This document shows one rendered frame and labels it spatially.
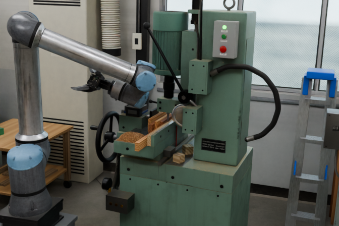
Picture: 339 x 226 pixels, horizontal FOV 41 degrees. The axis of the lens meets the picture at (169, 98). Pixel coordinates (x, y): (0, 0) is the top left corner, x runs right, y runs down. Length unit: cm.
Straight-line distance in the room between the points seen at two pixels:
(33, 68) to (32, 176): 48
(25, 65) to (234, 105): 95
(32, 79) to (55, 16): 170
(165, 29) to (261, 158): 185
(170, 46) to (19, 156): 85
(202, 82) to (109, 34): 175
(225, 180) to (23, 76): 102
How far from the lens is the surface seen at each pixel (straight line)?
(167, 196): 226
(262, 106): 364
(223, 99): 213
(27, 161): 204
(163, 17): 220
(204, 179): 215
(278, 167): 377
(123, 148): 219
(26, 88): 214
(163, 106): 232
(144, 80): 196
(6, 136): 359
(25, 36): 195
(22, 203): 211
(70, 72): 377
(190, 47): 218
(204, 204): 220
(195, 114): 209
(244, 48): 207
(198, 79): 206
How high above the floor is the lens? 160
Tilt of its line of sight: 13 degrees down
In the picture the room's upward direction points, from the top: 2 degrees clockwise
